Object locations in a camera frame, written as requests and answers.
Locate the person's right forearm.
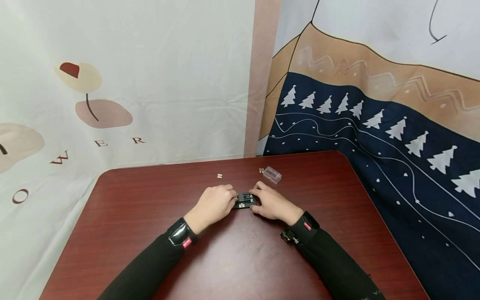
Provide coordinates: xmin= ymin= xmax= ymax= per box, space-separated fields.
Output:
xmin=300 ymin=228 xmax=387 ymax=300

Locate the person's right hand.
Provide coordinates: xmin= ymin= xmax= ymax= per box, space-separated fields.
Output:
xmin=249 ymin=181 xmax=305 ymax=226

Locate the black fuse holder block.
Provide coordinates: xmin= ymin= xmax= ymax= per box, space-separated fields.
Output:
xmin=232 ymin=192 xmax=258 ymax=210

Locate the clear plastic cover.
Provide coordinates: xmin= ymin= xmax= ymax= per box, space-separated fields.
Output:
xmin=262 ymin=166 xmax=282 ymax=184

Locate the person's left forearm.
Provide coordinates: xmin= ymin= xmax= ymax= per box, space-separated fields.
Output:
xmin=98 ymin=232 xmax=187 ymax=300

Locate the black wrist band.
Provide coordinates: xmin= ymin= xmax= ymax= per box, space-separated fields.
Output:
xmin=280 ymin=211 xmax=320 ymax=245
xmin=167 ymin=217 xmax=199 ymax=249

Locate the person's left hand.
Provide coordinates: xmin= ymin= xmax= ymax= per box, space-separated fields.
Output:
xmin=183 ymin=184 xmax=238 ymax=235

